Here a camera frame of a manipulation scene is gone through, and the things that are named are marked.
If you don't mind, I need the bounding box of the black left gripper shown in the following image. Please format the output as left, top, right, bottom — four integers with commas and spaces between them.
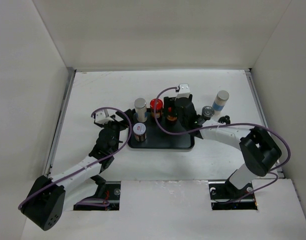
99, 109, 133, 153

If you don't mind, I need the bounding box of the red lid chili jar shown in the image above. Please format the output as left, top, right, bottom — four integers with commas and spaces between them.
150, 98, 164, 121

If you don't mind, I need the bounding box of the silver lid blue shaker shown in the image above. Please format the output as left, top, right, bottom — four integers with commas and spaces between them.
134, 98, 147, 123

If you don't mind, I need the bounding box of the red lid sauce jar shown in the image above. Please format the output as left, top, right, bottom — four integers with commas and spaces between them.
165, 107, 178, 125

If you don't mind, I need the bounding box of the clear lid salt grinder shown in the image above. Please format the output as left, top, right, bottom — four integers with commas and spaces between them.
201, 105, 215, 120

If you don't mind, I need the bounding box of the blue label spice shaker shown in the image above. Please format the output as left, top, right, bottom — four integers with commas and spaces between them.
212, 90, 230, 112

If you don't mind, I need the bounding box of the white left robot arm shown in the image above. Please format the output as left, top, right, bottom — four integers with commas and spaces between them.
18, 107, 134, 231

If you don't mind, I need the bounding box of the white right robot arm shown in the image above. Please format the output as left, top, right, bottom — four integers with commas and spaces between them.
163, 95, 282, 198

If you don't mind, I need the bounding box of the black rectangular tray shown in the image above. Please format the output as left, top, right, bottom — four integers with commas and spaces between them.
128, 108, 195, 150

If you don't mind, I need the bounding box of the black cap white bottle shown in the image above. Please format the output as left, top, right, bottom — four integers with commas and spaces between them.
218, 115, 231, 125

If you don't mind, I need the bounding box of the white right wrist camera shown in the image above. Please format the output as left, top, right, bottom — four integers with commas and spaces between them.
175, 83, 191, 100

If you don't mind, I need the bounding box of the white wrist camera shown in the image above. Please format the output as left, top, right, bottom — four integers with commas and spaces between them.
175, 83, 191, 100
94, 109, 113, 125

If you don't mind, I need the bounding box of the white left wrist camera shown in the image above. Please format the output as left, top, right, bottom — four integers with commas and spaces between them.
94, 109, 113, 125

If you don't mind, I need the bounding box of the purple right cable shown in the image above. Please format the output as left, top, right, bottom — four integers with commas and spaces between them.
154, 86, 292, 205

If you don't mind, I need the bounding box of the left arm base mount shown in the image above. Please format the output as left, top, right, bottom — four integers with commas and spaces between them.
73, 175, 122, 211

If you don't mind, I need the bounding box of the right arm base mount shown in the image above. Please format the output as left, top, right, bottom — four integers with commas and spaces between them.
208, 181, 258, 211

